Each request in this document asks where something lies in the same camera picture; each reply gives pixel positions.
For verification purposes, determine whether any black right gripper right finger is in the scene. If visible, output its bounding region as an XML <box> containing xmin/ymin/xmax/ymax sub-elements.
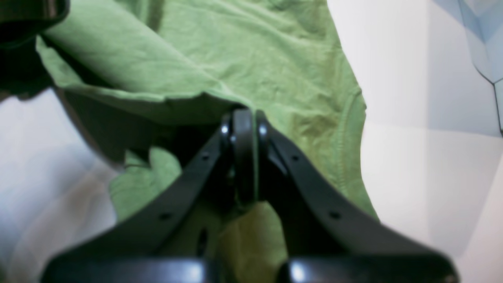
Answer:
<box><xmin>256</xmin><ymin>111</ymin><xmax>460</xmax><ymax>283</ymax></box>

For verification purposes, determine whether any olive green t-shirt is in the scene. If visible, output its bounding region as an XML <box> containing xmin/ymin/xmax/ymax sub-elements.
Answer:
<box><xmin>35</xmin><ymin>0</ymin><xmax>380</xmax><ymax>283</ymax></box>

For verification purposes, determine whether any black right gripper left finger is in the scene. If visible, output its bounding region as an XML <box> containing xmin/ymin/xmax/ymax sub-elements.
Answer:
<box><xmin>41</xmin><ymin>109</ymin><xmax>254</xmax><ymax>283</ymax></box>

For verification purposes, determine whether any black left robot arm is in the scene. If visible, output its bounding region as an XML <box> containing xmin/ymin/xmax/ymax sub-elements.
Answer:
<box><xmin>0</xmin><ymin>0</ymin><xmax>70</xmax><ymax>100</ymax></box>

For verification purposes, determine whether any white panel at table corner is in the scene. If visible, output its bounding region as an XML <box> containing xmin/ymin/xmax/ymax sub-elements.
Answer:
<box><xmin>426</xmin><ymin>0</ymin><xmax>502</xmax><ymax>138</ymax></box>

